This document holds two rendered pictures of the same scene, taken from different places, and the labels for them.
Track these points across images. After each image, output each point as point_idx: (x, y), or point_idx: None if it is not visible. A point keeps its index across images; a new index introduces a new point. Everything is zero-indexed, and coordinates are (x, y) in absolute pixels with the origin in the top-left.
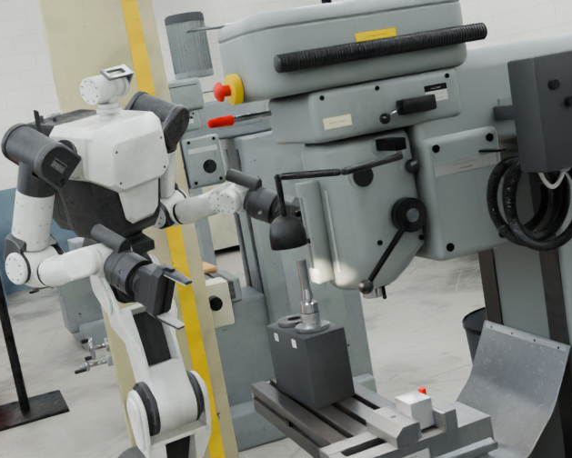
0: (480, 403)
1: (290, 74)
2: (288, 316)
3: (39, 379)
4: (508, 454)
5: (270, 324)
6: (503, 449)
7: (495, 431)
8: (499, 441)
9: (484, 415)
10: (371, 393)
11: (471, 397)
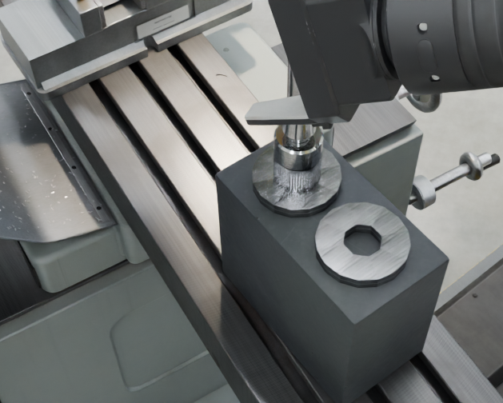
0: None
1: None
2: (385, 263)
3: None
4: None
5: (437, 259)
6: None
7: None
8: None
9: (2, 11)
10: (187, 276)
11: None
